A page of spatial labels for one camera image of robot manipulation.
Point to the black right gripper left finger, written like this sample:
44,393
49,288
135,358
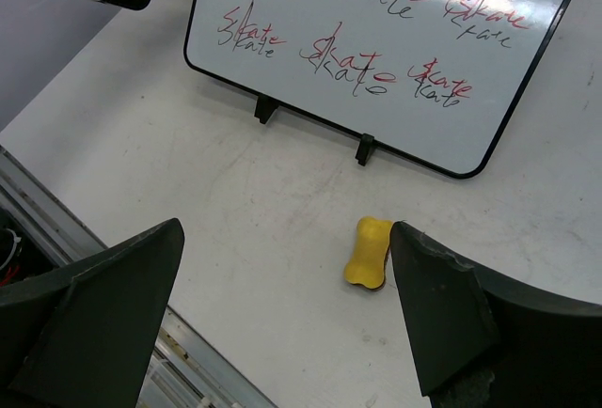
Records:
82,335

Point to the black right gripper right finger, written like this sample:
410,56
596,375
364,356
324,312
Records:
480,338

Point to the yellow bone-shaped eraser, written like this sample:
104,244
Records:
367,265

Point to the white dry-erase whiteboard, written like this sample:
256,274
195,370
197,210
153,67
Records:
433,81

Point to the folding metal easel stand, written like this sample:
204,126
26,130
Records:
267,106

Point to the aluminium table frame rail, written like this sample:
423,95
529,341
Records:
39,234

